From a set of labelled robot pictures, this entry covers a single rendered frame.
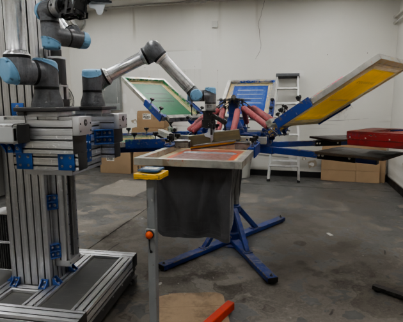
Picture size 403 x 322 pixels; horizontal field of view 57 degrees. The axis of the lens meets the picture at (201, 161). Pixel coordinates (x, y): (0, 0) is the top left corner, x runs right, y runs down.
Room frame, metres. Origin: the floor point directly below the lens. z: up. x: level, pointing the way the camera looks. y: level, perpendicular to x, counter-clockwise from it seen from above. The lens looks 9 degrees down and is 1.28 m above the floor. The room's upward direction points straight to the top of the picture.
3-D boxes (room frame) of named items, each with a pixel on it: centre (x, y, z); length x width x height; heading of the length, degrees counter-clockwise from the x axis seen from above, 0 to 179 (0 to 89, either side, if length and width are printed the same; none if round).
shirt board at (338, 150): (2.81, -0.76, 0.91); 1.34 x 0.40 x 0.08; 45
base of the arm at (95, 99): (2.34, 0.68, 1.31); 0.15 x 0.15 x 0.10
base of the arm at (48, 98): (1.85, 0.76, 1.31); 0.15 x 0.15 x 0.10
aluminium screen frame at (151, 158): (2.26, -0.02, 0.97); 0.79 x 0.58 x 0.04; 165
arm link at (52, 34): (1.60, 0.62, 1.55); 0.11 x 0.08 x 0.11; 145
